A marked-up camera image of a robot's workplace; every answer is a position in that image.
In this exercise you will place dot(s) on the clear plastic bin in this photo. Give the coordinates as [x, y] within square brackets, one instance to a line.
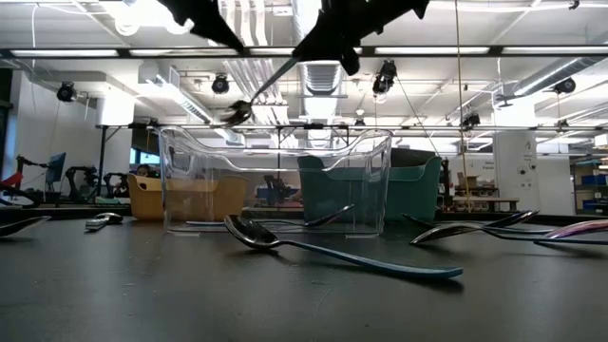
[214, 157]

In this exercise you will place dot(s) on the yellow plastic bin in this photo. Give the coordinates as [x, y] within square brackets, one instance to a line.
[145, 199]

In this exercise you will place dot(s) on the shiny metal spoon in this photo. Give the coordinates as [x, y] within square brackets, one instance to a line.
[499, 224]
[522, 217]

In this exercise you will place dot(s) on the pink iridescent spoon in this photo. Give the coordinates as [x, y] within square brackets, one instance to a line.
[584, 229]

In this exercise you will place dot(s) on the black overhead frame bar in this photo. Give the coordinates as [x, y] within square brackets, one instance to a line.
[123, 52]

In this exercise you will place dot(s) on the dark grey container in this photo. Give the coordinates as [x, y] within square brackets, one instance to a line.
[413, 157]

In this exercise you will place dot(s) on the person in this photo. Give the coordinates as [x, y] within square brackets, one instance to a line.
[144, 171]

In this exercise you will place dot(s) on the black round hanging device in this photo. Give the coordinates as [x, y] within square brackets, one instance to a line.
[471, 121]
[387, 71]
[66, 92]
[565, 86]
[220, 85]

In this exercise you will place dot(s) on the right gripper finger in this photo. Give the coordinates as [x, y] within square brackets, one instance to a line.
[351, 62]
[328, 43]

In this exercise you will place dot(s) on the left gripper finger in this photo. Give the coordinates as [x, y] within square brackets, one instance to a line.
[218, 31]

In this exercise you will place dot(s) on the spoons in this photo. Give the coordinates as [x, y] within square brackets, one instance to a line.
[446, 233]
[328, 219]

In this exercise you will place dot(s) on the background black robot arm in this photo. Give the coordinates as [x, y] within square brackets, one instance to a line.
[278, 187]
[76, 173]

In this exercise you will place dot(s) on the cardboard box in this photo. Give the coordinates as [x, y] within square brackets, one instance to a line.
[468, 181]

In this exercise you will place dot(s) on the shelf with blue boxes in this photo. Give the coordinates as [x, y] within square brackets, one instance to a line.
[594, 180]

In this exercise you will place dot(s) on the silver ventilation duct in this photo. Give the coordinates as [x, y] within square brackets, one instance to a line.
[323, 85]

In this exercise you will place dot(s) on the wooden bench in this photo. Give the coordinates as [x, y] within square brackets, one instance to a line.
[484, 200]

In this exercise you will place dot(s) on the teal plastic bin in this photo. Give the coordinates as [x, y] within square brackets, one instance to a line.
[413, 195]

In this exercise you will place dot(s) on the computer monitor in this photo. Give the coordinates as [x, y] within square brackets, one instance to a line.
[57, 166]

